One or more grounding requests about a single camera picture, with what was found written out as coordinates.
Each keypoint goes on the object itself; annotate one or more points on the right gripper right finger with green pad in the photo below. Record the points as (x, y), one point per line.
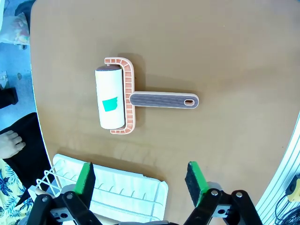
(198, 182)

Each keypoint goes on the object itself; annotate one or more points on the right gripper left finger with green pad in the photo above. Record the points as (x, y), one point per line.
(83, 180)

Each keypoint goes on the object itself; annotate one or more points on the person's left hand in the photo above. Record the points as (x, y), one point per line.
(9, 144)

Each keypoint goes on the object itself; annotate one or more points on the white plastic drain tray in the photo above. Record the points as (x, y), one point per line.
(122, 182)

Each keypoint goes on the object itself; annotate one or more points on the black trousers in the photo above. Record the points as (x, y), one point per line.
(30, 140)

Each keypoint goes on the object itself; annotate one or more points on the yellow pineapple print shirt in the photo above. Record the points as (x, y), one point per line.
(9, 187)

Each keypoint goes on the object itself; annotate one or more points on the yellow connector box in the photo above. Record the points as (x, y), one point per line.
(294, 191)

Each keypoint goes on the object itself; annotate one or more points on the black floor foot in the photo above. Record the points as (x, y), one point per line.
(8, 98)

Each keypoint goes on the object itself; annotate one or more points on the aluminium frame rail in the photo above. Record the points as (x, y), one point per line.
(279, 175)

